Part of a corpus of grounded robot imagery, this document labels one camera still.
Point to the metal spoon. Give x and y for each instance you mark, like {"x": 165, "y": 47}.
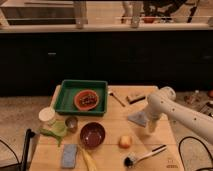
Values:
{"x": 116, "y": 98}

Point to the purple bowl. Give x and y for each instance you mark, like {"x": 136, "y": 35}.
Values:
{"x": 92, "y": 135}

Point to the orange bowl with food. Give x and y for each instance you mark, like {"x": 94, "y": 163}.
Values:
{"x": 86, "y": 100}

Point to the small metal cup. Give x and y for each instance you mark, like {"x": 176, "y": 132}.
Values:
{"x": 72, "y": 124}

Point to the blue sponge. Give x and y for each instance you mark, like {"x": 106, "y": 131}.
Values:
{"x": 68, "y": 159}

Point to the black and tan block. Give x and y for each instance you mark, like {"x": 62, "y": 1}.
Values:
{"x": 135, "y": 98}

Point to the blue towel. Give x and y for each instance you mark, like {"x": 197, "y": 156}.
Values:
{"x": 138, "y": 118}

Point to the green cloth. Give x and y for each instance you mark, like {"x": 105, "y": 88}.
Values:
{"x": 58, "y": 131}

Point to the black chair left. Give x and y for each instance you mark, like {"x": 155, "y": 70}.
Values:
{"x": 21, "y": 164}

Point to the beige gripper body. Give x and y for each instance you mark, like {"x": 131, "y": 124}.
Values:
{"x": 152, "y": 125}

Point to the yellow corn cob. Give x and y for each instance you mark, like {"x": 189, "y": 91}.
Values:
{"x": 91, "y": 166}

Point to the green plastic tray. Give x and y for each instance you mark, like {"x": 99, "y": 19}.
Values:
{"x": 64, "y": 104}

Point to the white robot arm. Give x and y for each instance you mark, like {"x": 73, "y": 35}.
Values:
{"x": 162, "y": 101}

